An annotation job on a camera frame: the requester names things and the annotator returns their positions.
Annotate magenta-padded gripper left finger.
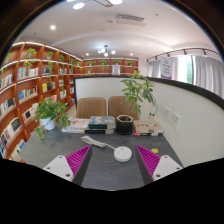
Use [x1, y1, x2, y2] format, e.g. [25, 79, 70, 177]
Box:
[43, 144, 93, 187]

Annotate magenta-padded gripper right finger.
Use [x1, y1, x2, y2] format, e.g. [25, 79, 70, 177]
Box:
[134, 144, 184, 187]

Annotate red and black spined book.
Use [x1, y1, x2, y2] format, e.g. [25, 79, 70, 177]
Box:
[133, 131, 164, 137]

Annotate thin white book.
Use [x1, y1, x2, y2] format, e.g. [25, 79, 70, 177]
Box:
[61, 126, 86, 135]

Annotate leafy plant in white pot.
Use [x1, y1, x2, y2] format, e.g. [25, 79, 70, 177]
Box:
[33, 97, 72, 140]

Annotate round white power strip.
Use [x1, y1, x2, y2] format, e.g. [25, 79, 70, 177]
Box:
[113, 145, 133, 163]

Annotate pale pink cover book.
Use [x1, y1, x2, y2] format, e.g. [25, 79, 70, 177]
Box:
[68, 118, 91, 130]

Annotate dark blue thick book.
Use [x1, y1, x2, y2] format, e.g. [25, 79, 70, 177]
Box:
[84, 127, 116, 135]

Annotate clear bottle with teal lid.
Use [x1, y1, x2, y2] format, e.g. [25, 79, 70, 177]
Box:
[148, 103, 159, 122]

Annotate small tree in black pot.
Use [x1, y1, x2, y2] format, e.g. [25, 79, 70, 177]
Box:
[115, 70, 157, 136]

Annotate tan upholstered chair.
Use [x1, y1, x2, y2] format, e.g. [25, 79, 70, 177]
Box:
[107, 95, 139, 121]
[75, 96, 108, 120]

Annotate orange wooden bookshelf unit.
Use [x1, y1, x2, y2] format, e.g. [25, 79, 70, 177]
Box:
[0, 41, 139, 164]

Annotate white dark-edged partition panel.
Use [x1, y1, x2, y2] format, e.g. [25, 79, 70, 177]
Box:
[73, 75, 153, 119]

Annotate white and purple standing sign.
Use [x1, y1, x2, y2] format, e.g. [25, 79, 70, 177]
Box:
[159, 57, 178, 80]

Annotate bright glass window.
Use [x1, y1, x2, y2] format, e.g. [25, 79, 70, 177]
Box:
[176, 56, 196, 84]

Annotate white sheer curtain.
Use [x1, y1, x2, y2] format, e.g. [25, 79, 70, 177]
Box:
[147, 59, 162, 78]
[193, 54, 224, 100]

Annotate small white framed notice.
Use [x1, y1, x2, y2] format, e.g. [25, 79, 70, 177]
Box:
[111, 64, 122, 76]

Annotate globe bulb ceiling lamp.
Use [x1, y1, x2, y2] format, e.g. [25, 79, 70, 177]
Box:
[97, 44, 117, 58]

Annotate ceiling air vent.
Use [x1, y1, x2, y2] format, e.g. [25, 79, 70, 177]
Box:
[114, 13, 147, 27]

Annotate recessed ceiling lights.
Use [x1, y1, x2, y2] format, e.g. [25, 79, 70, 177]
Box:
[49, 0, 134, 58]

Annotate white bundled power cable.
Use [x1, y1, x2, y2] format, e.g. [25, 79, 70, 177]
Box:
[80, 134, 117, 150]

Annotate white wall socket plate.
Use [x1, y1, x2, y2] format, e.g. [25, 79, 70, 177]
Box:
[162, 105, 173, 123]
[170, 111, 182, 130]

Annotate black track light rail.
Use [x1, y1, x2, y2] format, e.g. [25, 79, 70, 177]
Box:
[145, 47, 221, 63]

